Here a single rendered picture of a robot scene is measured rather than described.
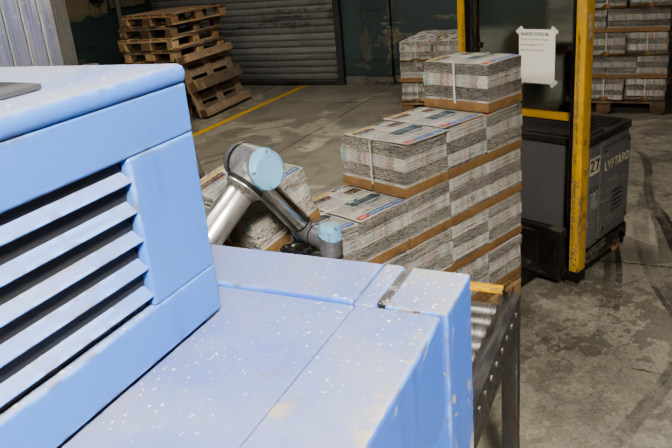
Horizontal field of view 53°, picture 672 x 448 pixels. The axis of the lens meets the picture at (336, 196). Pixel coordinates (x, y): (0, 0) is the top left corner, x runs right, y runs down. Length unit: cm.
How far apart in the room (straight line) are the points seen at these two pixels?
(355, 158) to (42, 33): 146
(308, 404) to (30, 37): 170
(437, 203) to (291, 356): 254
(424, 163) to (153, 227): 244
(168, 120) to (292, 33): 985
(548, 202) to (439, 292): 345
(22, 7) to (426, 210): 176
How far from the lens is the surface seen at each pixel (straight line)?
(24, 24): 206
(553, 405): 304
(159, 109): 49
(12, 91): 45
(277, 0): 1039
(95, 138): 44
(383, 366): 47
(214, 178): 258
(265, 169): 190
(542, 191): 399
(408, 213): 287
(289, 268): 62
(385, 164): 285
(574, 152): 365
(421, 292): 56
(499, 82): 327
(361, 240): 268
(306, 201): 248
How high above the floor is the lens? 181
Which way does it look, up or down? 20 degrees down
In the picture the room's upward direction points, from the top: 5 degrees counter-clockwise
